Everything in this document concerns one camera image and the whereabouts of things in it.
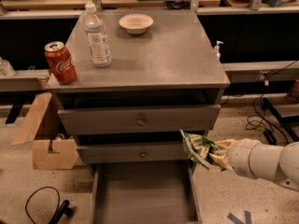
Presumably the clear plastic container left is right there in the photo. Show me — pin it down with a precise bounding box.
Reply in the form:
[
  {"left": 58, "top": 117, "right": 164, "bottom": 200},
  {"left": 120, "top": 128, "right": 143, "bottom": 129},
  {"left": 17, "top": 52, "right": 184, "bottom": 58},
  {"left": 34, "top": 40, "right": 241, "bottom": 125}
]
[{"left": 0, "top": 57, "right": 16, "bottom": 77}]

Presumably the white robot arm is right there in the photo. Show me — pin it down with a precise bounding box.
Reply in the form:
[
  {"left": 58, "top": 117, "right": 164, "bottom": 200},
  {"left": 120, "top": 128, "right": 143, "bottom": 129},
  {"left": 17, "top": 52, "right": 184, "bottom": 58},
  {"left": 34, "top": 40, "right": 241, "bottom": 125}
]
[{"left": 209, "top": 138, "right": 299, "bottom": 191}]

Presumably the red cola can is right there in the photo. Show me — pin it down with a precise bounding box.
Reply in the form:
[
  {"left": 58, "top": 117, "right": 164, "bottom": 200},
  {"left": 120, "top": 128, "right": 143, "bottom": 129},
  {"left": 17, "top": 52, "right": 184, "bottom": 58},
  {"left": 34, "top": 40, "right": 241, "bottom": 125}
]
[{"left": 45, "top": 41, "right": 77, "bottom": 84}]

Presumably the top grey drawer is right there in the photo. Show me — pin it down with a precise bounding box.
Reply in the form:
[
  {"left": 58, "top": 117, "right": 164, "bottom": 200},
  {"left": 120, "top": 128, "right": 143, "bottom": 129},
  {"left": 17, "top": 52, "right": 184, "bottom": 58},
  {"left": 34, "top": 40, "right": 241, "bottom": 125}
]
[{"left": 58, "top": 105, "right": 221, "bottom": 135}]

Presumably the orange bottle right floor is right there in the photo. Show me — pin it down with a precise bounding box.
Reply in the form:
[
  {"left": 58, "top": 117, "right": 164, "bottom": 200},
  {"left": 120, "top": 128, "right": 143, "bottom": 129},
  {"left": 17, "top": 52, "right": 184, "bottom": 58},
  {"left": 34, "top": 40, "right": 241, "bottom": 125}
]
[{"left": 285, "top": 80, "right": 299, "bottom": 103}]

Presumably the white ceramic bowl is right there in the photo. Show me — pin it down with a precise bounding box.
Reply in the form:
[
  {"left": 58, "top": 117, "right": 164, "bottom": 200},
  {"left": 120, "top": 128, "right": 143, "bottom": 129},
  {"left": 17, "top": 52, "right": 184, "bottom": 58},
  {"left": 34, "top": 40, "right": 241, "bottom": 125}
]
[{"left": 119, "top": 14, "right": 153, "bottom": 35}]

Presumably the black cables right floor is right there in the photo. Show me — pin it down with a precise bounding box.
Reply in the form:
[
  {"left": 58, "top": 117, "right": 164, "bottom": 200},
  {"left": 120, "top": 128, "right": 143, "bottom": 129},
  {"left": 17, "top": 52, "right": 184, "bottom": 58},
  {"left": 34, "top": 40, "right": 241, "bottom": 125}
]
[{"left": 245, "top": 59, "right": 299, "bottom": 147}]

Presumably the open bottom grey drawer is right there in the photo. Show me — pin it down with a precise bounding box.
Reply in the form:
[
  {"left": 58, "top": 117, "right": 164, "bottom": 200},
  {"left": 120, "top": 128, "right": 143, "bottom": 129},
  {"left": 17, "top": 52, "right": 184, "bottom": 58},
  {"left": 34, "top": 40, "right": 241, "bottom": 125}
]
[{"left": 90, "top": 161, "right": 202, "bottom": 224}]

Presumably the white pump dispenser bottle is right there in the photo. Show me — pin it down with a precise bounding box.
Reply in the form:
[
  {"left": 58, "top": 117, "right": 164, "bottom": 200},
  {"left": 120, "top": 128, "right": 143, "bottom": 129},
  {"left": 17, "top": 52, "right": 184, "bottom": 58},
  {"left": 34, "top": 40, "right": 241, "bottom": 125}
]
[{"left": 214, "top": 41, "right": 224, "bottom": 61}]

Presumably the black cable on floor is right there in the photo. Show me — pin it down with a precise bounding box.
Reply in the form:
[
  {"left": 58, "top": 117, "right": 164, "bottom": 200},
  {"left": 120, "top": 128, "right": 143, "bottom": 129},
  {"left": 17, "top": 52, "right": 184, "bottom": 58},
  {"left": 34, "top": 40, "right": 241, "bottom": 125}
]
[{"left": 24, "top": 186, "right": 62, "bottom": 224}]

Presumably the clear plastic water bottle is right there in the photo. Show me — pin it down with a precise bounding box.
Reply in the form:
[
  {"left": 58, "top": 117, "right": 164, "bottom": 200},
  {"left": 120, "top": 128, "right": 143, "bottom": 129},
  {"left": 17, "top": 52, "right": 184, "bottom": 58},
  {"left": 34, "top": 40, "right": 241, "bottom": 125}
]
[{"left": 84, "top": 3, "right": 111, "bottom": 67}]

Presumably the cardboard box with flaps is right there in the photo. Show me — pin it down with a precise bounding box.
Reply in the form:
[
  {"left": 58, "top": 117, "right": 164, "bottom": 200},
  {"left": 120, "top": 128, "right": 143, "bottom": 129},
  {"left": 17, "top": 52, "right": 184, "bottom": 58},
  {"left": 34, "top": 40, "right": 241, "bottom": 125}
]
[{"left": 11, "top": 92, "right": 83, "bottom": 170}]

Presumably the green jalapeno chip bag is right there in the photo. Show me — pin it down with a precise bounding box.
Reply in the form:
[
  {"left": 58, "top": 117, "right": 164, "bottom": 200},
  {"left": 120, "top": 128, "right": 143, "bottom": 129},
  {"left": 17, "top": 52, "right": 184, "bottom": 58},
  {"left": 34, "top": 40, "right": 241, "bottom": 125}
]
[{"left": 180, "top": 131, "right": 227, "bottom": 171}]

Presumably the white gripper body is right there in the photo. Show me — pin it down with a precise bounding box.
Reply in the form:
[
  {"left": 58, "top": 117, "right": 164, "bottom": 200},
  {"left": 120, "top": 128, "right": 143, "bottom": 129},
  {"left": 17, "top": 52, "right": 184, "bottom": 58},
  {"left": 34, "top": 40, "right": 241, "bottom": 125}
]
[{"left": 227, "top": 138, "right": 261, "bottom": 179}]

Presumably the black stand foot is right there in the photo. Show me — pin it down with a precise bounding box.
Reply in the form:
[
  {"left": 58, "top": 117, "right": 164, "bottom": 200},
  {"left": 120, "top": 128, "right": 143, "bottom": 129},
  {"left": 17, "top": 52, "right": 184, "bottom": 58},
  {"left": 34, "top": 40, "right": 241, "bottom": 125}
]
[{"left": 49, "top": 200, "right": 74, "bottom": 224}]

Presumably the grey drawer cabinet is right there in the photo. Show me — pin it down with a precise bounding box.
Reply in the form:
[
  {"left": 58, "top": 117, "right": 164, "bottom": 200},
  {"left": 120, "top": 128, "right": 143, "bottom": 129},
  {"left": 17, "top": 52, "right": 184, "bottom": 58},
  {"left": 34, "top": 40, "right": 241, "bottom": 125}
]
[{"left": 45, "top": 10, "right": 232, "bottom": 224}]

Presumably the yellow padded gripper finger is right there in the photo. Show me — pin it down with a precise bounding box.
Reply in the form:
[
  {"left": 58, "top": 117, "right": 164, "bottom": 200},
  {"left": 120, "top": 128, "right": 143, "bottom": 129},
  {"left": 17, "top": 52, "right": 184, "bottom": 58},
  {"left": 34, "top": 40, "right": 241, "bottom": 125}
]
[
  {"left": 209, "top": 151, "right": 232, "bottom": 170},
  {"left": 215, "top": 139, "right": 235, "bottom": 150}
]

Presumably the middle grey drawer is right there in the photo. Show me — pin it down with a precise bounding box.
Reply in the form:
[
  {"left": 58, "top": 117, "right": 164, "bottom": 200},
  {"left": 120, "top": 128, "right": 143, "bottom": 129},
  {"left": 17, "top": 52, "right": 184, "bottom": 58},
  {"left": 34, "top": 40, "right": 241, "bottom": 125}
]
[{"left": 77, "top": 142, "right": 188, "bottom": 164}]

